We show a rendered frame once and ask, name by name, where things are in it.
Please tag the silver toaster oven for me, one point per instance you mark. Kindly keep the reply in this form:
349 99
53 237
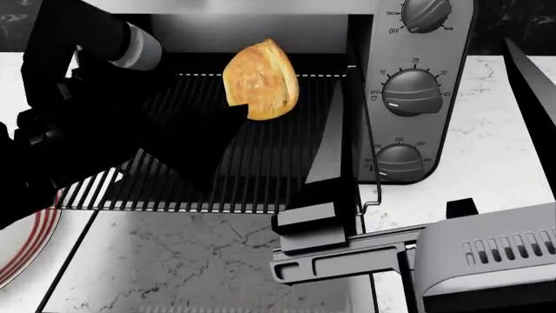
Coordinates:
454 65

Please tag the glass oven door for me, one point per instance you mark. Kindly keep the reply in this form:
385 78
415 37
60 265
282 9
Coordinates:
174 261

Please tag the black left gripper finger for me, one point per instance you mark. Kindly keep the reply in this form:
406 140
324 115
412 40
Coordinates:
191 140

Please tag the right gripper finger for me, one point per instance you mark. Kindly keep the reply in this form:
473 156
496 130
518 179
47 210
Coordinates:
532 84
323 225

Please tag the grey oven timer knob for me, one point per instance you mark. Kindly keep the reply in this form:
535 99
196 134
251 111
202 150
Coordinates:
412 93

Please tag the grey oven function knob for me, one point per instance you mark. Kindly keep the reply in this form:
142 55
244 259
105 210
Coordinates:
428 14

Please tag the grey oven temperature knob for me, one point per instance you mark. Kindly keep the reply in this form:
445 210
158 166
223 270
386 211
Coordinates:
399 163

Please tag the white plate with red stripes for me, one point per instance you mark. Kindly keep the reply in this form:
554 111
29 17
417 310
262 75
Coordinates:
27 247

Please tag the golden-brown bread roll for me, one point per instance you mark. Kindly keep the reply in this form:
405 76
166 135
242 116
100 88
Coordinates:
260 81

